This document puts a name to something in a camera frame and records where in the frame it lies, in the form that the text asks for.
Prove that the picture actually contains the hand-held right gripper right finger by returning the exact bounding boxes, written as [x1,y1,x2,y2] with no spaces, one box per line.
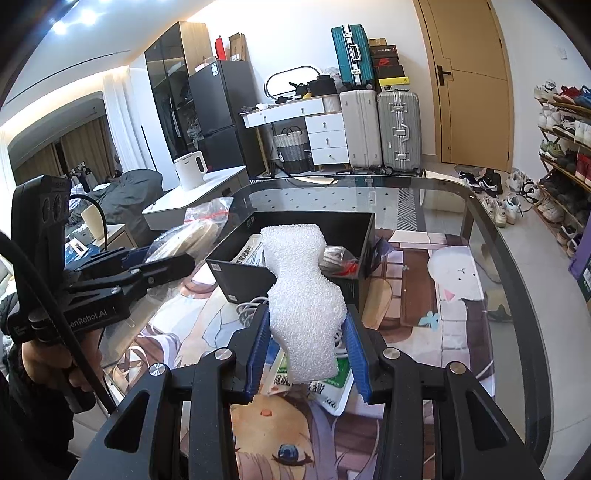
[342,316,546,480]

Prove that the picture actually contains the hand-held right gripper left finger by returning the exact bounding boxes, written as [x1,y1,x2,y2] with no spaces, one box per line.
[92,316,273,480]

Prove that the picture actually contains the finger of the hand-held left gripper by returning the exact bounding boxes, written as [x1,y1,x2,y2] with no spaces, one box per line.
[69,252,197,301]
[65,246,151,278]

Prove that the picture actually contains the green and white snack packet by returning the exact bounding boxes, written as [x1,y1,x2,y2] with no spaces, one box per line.
[265,351,358,416]

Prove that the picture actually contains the white cable bundle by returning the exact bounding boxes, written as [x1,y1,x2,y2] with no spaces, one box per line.
[235,295,274,331]

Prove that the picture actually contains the clear bag of tubing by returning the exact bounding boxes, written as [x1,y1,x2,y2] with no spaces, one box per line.
[148,196,236,278]

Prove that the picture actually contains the white foam sheet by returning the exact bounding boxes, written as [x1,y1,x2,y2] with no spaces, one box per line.
[261,224,348,384]

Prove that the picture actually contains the black cardboard box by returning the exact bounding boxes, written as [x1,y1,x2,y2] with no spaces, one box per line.
[205,211,384,309]

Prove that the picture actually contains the white printed packet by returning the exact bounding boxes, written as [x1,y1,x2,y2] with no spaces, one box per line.
[231,233,269,269]

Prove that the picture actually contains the red label bag of cord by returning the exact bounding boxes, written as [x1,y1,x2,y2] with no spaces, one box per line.
[318,244,362,278]

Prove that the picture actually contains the person's left forearm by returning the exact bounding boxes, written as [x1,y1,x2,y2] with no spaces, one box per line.
[0,355,93,480]

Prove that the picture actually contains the person's left hand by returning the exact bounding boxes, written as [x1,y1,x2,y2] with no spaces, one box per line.
[21,330,106,411]

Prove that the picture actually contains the printed desk mat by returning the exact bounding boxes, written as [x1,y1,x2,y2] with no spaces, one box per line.
[99,222,497,480]

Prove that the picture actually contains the dark padded jacket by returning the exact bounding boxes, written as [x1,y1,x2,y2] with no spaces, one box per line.
[99,168,165,232]

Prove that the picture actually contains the white side cabinet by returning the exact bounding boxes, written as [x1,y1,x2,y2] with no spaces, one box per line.
[142,165,250,232]

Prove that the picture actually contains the brown curtain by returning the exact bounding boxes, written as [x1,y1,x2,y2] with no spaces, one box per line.
[14,117,116,186]

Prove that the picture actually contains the white electric kettle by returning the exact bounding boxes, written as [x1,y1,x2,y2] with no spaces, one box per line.
[174,151,208,191]

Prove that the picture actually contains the dark grey fridge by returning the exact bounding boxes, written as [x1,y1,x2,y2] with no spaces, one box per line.
[187,59,266,178]

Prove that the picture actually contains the striped wicker basket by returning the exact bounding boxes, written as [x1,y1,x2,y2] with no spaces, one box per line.
[272,127,310,174]

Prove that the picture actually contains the glass door wardrobe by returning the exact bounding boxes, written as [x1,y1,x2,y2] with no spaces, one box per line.
[144,21,211,160]

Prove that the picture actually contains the white vanity desk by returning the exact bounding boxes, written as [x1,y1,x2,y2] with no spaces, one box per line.
[242,97,350,174]

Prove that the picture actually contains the loose pairs of sneakers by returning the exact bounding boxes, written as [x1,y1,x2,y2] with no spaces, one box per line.
[455,166,542,228]

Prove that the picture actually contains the white suitcase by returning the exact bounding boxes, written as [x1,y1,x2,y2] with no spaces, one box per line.
[339,89,384,171]

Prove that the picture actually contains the silver suitcase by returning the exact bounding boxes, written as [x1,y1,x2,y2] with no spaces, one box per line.
[376,90,423,175]

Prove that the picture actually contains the oval mirror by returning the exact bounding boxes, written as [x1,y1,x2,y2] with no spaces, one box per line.
[264,65,324,99]

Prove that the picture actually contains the purple bag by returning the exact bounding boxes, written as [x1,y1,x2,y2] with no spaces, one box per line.
[568,231,591,283]

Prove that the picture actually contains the black bag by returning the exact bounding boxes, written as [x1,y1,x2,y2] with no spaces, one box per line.
[307,76,336,96]

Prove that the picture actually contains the wooden shoe rack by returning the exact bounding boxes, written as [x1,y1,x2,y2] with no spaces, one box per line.
[533,80,591,259]

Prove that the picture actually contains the teal suitcase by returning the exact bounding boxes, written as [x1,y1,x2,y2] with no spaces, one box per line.
[331,24,376,90]

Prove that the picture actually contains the wooden door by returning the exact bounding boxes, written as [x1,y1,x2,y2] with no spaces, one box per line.
[413,0,515,164]

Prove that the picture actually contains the collection of sneakers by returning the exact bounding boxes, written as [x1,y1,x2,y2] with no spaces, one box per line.
[534,80,591,257]

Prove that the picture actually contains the black cable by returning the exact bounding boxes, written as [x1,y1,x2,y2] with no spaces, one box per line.
[0,231,117,412]

